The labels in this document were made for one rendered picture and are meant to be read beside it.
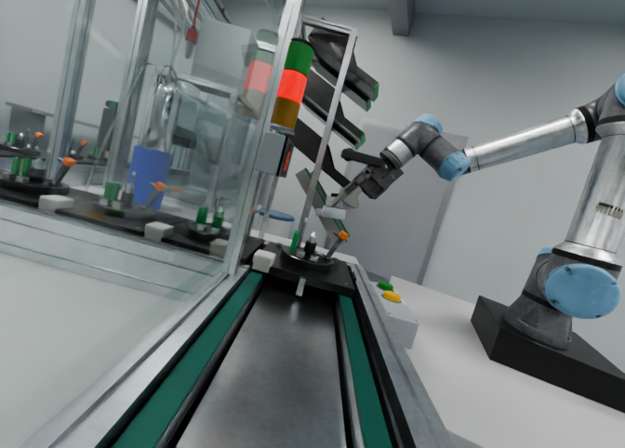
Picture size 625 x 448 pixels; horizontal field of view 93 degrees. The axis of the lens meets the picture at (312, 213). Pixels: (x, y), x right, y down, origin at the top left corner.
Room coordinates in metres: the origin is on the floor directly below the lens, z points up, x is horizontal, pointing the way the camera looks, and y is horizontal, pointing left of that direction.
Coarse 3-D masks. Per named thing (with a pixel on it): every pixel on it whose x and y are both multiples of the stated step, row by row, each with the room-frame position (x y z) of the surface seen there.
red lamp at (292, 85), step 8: (288, 72) 0.55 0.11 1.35; (296, 72) 0.55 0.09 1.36; (288, 80) 0.55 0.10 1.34; (296, 80) 0.55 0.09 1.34; (304, 80) 0.57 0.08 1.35; (280, 88) 0.56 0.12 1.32; (288, 88) 0.55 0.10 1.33; (296, 88) 0.56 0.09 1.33; (304, 88) 0.58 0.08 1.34; (280, 96) 0.56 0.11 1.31; (288, 96) 0.55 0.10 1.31; (296, 96) 0.56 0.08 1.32
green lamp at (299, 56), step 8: (288, 48) 0.56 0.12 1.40; (296, 48) 0.55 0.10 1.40; (304, 48) 0.55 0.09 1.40; (288, 56) 0.56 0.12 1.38; (296, 56) 0.55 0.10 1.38; (304, 56) 0.56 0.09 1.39; (312, 56) 0.58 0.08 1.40; (288, 64) 0.55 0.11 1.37; (296, 64) 0.55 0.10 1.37; (304, 64) 0.56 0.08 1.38; (304, 72) 0.56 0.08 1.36
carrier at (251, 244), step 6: (246, 240) 0.82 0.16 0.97; (252, 240) 0.84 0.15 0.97; (258, 240) 0.86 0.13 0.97; (264, 240) 0.88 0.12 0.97; (246, 246) 0.75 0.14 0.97; (252, 246) 0.77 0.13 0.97; (258, 246) 0.79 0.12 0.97; (246, 252) 0.71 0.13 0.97; (252, 252) 0.72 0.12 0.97; (246, 258) 0.66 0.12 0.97
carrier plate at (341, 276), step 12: (276, 252) 0.78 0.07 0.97; (252, 264) 0.65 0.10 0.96; (276, 264) 0.67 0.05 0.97; (288, 264) 0.70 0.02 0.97; (336, 264) 0.82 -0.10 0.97; (276, 276) 0.65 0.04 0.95; (288, 276) 0.65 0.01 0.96; (300, 276) 0.65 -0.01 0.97; (312, 276) 0.66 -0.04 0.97; (324, 276) 0.68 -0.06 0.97; (336, 276) 0.71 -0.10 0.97; (348, 276) 0.73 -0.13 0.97; (324, 288) 0.65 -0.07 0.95; (336, 288) 0.65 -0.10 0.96; (348, 288) 0.65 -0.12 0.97
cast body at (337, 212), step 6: (330, 198) 0.83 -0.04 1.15; (330, 204) 0.83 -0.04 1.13; (336, 204) 0.83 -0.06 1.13; (318, 210) 0.85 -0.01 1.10; (324, 210) 0.83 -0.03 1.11; (330, 210) 0.83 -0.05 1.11; (336, 210) 0.83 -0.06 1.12; (342, 210) 0.83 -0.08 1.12; (324, 216) 0.83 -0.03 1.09; (330, 216) 0.83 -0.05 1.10; (336, 216) 0.83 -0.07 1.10; (342, 216) 0.83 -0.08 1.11
